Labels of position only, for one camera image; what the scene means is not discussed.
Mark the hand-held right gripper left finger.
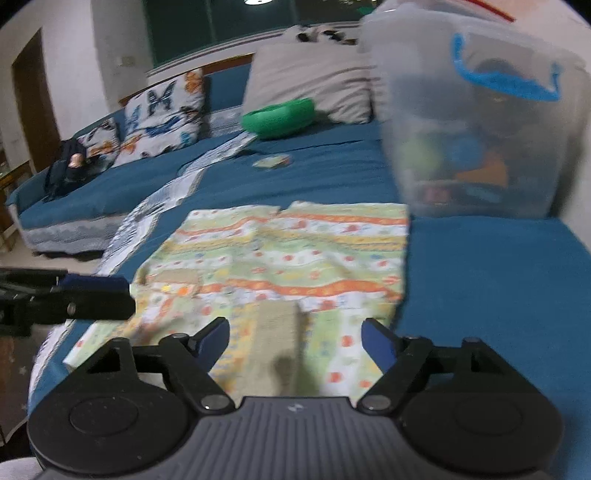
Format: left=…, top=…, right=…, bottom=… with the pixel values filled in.
left=69, top=318, right=236, bottom=415

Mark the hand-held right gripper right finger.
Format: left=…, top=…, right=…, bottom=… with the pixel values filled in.
left=360, top=318, right=522, bottom=414

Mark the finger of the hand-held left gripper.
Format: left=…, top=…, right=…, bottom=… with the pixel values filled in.
left=0, top=268, right=131, bottom=296
left=18, top=293, right=137, bottom=324

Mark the patterned baby shirt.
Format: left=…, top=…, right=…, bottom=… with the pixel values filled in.
left=62, top=200, right=411, bottom=400

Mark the blue bedspread grey lace border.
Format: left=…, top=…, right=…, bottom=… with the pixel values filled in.
left=7, top=62, right=259, bottom=257

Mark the blue patterned bedspread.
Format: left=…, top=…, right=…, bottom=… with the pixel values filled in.
left=28, top=124, right=591, bottom=416

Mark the dark bag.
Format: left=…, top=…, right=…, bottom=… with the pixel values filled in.
left=44, top=138, right=100, bottom=201

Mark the small butterfly print pillow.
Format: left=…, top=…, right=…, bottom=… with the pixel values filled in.
left=76, top=117, right=122, bottom=176

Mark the large butterfly print pillow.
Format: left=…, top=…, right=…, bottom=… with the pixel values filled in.
left=112, top=68, right=206, bottom=168

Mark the small flat packet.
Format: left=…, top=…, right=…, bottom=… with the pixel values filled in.
left=252, top=154, right=293, bottom=171

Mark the wooden door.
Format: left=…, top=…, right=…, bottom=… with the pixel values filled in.
left=11, top=28, right=63, bottom=185

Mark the pile of colourful toys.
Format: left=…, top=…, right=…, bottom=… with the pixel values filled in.
left=402, top=129, right=513, bottom=206

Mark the green plastic bowl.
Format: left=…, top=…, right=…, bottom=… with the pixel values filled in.
left=241, top=98, right=317, bottom=140

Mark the clear plastic toy bin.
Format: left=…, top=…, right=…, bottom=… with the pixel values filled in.
left=358, top=0, right=589, bottom=220

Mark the beige pillow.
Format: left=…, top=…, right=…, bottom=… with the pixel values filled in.
left=241, top=42, right=377, bottom=124

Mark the dark window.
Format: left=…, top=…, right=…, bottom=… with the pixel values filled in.
left=141, top=0, right=384, bottom=68

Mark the black and white plush toy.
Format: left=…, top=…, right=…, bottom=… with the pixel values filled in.
left=284, top=24, right=358, bottom=46

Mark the wooden bed frame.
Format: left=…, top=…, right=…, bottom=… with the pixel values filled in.
left=119, top=52, right=257, bottom=104

